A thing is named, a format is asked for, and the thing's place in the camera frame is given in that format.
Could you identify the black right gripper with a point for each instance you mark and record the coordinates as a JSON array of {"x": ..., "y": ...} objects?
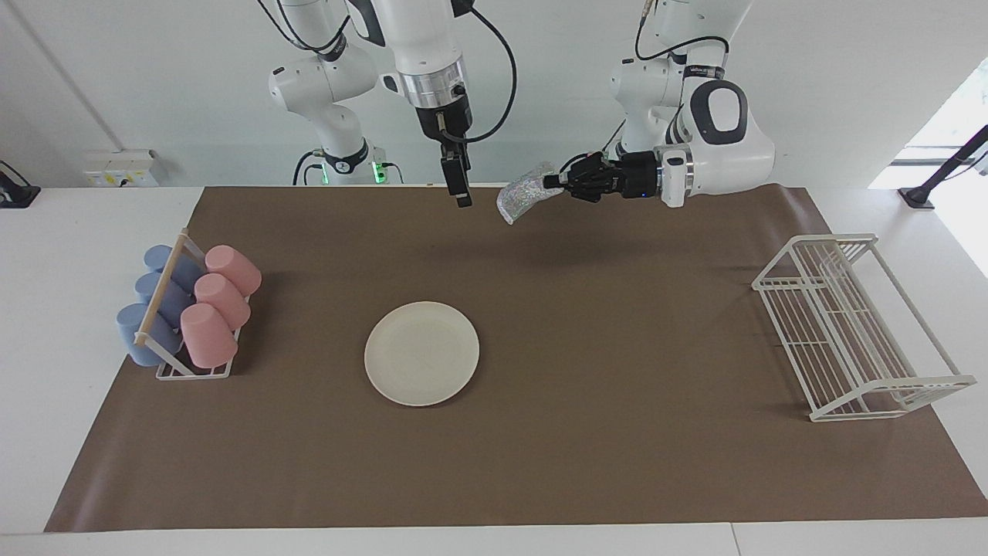
[{"x": 448, "y": 123}]

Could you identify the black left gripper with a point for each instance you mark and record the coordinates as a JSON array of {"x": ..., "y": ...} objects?
[{"x": 610, "y": 177}]

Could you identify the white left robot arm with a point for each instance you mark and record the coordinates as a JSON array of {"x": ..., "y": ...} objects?
[{"x": 756, "y": 162}]

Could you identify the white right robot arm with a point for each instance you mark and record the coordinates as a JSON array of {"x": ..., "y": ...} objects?
[{"x": 421, "y": 38}]

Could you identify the cream round plate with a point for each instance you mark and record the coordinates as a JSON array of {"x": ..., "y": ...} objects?
[{"x": 421, "y": 354}]

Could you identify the pink foam cylinder bottom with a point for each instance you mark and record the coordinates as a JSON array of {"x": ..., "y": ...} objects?
[{"x": 231, "y": 269}]

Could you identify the pink foam cylinder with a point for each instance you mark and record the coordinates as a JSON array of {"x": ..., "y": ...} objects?
[
  {"x": 207, "y": 336},
  {"x": 231, "y": 269},
  {"x": 222, "y": 300}
]

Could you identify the pink foam cylinder middle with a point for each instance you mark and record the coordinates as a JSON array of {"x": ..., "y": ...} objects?
[{"x": 222, "y": 300}]

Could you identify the brown paper table mat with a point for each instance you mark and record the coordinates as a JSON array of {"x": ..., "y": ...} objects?
[{"x": 617, "y": 463}]

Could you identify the pink foam cylinder top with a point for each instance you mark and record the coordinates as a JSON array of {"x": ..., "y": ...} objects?
[{"x": 207, "y": 336}]

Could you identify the blue foam cylinder bottom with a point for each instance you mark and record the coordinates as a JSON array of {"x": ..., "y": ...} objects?
[{"x": 158, "y": 259}]

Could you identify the blue foam cylinder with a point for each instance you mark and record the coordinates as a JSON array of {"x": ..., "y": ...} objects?
[
  {"x": 147, "y": 287},
  {"x": 131, "y": 332},
  {"x": 158, "y": 259}
]

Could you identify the white cup rack wooden rod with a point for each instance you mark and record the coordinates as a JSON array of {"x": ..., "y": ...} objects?
[{"x": 162, "y": 286}]

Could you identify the blue foam cylinder middle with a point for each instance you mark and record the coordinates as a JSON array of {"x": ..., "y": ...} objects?
[{"x": 147, "y": 287}]

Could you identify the blue foam cylinder top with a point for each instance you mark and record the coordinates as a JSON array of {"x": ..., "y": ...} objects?
[{"x": 131, "y": 332}]

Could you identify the black table clamp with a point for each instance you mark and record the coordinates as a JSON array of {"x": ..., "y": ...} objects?
[{"x": 15, "y": 193}]

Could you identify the white wall socket box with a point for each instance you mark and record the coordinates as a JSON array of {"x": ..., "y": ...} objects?
[{"x": 120, "y": 168}]

